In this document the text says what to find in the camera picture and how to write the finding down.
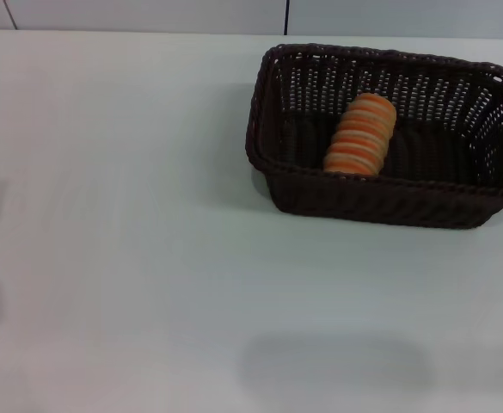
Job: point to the dark brown woven basket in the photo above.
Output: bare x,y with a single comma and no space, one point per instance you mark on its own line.
363,202

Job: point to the orange and cream striped bread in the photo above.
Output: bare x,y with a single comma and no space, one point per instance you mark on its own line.
360,137

